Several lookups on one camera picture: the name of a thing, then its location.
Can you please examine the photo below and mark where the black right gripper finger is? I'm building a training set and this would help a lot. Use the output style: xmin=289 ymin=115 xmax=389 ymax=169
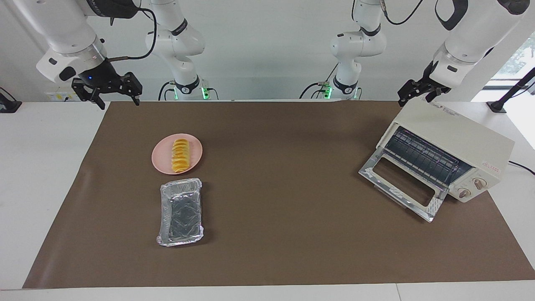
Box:
xmin=121 ymin=72 xmax=143 ymax=106
xmin=72 ymin=79 xmax=106 ymax=110

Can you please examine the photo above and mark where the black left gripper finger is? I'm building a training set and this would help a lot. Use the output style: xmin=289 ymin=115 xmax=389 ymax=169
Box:
xmin=425 ymin=86 xmax=452 ymax=103
xmin=397 ymin=80 xmax=425 ymax=107

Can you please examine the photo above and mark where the sliced yellow bread loaf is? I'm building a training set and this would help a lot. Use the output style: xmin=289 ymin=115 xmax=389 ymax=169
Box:
xmin=171 ymin=139 xmax=191 ymax=173

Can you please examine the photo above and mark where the aluminium foil tray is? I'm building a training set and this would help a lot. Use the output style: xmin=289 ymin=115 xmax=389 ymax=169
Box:
xmin=157 ymin=178 xmax=204 ymax=247

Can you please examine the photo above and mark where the cream toaster oven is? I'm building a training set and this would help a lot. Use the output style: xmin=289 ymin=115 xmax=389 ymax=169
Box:
xmin=359 ymin=97 xmax=515 ymax=223

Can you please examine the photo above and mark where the glass oven door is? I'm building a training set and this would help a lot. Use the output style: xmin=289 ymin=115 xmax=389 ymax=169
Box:
xmin=359 ymin=146 xmax=450 ymax=223

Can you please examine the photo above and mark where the pink round plate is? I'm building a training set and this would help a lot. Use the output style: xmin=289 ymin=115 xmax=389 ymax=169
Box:
xmin=151 ymin=134 xmax=203 ymax=175

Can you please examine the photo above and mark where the black low stand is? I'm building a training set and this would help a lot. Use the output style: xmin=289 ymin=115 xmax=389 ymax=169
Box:
xmin=0 ymin=87 xmax=22 ymax=113

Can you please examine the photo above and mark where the bright window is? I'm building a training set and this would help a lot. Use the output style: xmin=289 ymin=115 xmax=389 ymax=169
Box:
xmin=472 ymin=31 xmax=535 ymax=103

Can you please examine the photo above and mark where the brown table mat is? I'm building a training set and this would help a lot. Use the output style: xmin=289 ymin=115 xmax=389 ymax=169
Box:
xmin=23 ymin=100 xmax=535 ymax=289

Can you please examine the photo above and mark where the white wall socket box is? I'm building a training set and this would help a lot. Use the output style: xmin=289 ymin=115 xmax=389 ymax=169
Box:
xmin=45 ymin=89 xmax=80 ymax=102

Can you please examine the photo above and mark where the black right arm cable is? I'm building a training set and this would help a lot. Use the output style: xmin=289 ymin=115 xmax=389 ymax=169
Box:
xmin=98 ymin=8 xmax=158 ymax=62

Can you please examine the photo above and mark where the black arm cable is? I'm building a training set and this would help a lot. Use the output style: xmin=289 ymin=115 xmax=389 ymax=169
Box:
xmin=378 ymin=0 xmax=425 ymax=26
xmin=98 ymin=8 xmax=158 ymax=62

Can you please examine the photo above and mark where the black camera stand with pole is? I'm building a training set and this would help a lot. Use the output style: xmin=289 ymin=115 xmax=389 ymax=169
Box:
xmin=487 ymin=67 xmax=535 ymax=113

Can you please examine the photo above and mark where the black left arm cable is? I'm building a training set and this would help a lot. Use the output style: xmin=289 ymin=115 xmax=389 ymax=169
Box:
xmin=378 ymin=0 xmax=425 ymax=26

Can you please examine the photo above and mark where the black oven power cable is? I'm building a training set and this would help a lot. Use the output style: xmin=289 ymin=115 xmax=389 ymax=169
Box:
xmin=508 ymin=160 xmax=535 ymax=175

